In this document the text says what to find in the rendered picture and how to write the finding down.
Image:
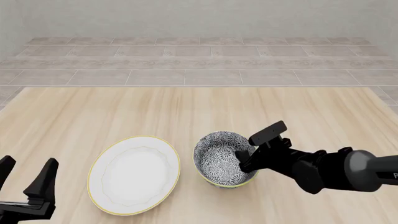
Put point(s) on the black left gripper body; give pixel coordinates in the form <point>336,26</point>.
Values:
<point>28,211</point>

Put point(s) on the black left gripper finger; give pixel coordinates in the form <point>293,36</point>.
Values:
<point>7,169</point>
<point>43,184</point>

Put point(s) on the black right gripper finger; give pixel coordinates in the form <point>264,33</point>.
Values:
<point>242,156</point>

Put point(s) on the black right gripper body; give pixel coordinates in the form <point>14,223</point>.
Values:
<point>267,156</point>

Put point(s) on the black and white patterned bowl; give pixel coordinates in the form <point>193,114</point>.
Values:
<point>217,161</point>

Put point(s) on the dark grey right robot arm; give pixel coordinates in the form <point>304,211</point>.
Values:
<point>348,172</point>

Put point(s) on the white plate with yellow rim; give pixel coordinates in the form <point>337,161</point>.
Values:
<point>133,175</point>

